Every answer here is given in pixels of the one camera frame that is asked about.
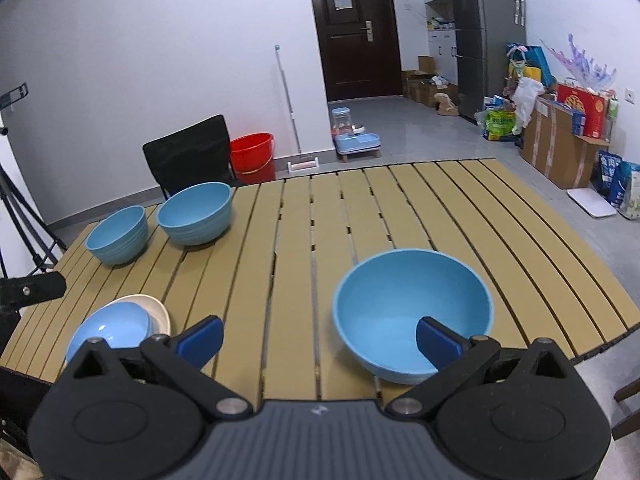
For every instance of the pile of small cardboard boxes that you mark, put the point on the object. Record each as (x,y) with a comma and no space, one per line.
(425,85)

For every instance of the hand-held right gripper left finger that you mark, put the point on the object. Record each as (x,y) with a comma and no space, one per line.
(202,337)

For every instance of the grey refrigerator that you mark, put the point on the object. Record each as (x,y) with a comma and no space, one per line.
(482,45)

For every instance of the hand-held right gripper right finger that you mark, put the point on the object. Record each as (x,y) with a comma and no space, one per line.
(437,342)

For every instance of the blue gift bag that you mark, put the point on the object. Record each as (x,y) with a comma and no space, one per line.
(535,62)

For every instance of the dark wooden chair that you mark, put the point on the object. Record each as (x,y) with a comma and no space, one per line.
(629,405)

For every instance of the blue pet food bag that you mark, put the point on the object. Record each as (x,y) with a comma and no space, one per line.
(611,177)

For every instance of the purple paper decoration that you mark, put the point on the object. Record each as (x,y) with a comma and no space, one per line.
(585,62)

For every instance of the large cardboard box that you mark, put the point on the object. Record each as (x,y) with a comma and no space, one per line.
(555,150)

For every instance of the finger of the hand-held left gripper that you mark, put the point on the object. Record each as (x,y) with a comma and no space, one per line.
(35,290)

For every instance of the white green bag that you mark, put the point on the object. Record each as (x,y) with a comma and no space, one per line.
(632,192)

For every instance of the dark brown door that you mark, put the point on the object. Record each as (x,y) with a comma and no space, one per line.
(355,35)

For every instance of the cream plate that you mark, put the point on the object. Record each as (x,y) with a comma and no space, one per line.
(159,312)

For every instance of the black tripod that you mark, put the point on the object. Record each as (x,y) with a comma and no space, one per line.
(25,220)

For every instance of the blue deep bowl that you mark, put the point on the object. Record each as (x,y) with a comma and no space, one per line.
(390,305)
(117,237)
(195,215)

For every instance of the tan slatted folding table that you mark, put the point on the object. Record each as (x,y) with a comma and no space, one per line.
(280,260)

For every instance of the blue shallow plate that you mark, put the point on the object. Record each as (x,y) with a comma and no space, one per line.
(110,327)

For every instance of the white floor scale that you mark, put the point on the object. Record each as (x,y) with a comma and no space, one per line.
(592,202)

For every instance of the white plastic bag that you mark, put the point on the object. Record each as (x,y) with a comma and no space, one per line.
(527,102)

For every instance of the red gift box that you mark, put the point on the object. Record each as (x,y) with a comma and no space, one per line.
(585,110)

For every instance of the tan cardboard cat scratcher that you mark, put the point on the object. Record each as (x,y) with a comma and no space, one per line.
(446,105)

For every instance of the white wall socket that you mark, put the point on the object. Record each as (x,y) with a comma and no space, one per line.
(630,96)

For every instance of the black fabric chair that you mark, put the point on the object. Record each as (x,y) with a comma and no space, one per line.
(187,155)

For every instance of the green pet food bag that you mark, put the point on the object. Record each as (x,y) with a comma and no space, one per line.
(500,125)

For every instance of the blue pet feeder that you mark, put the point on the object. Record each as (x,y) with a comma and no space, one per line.
(355,135)

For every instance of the white base cabinet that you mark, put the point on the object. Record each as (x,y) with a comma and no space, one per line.
(442,55)

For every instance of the red bucket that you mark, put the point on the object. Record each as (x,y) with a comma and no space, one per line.
(252,157)

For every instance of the flat mop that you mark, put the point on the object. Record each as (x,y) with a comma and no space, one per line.
(287,105)

